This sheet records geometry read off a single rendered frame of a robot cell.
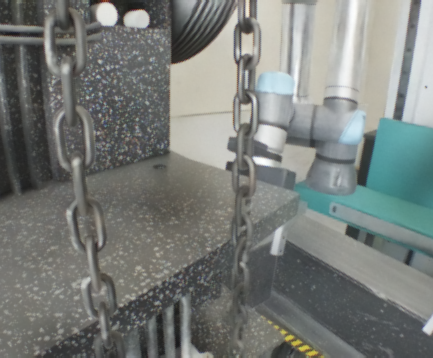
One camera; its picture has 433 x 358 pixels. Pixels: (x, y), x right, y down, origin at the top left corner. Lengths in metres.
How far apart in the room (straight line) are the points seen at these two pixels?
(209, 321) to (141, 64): 0.41
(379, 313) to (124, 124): 0.65
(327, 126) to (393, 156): 0.34
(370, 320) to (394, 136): 0.49
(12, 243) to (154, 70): 0.32
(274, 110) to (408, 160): 0.49
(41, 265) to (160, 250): 0.10
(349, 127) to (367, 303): 0.40
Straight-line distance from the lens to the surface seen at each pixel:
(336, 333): 0.91
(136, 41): 0.49
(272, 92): 0.61
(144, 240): 0.30
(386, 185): 1.01
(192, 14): 0.56
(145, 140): 0.51
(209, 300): 0.57
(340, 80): 0.71
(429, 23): 1.02
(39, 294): 0.26
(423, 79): 1.04
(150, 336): 0.37
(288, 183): 0.59
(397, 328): 0.81
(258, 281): 0.82
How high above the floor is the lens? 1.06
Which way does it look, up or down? 21 degrees down
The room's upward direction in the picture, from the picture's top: 3 degrees clockwise
